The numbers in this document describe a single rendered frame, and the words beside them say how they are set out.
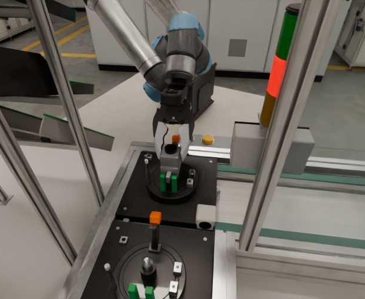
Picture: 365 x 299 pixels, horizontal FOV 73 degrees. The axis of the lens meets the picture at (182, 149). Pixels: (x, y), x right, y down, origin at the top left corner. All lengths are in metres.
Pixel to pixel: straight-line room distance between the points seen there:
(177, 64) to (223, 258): 0.45
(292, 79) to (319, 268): 0.45
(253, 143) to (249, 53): 3.25
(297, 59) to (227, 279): 0.42
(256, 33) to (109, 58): 2.03
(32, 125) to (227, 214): 0.54
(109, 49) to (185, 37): 3.28
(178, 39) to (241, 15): 2.87
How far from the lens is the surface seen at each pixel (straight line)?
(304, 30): 0.31
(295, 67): 0.32
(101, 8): 0.86
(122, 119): 1.16
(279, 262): 0.64
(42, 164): 1.03
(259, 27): 3.56
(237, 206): 0.72
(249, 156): 0.42
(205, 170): 0.72
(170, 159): 0.59
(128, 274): 0.53
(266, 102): 0.38
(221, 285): 0.56
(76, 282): 0.60
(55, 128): 0.58
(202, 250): 0.57
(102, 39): 3.90
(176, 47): 0.65
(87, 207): 0.82
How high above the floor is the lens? 1.47
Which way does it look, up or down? 40 degrees down
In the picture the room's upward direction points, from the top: straight up
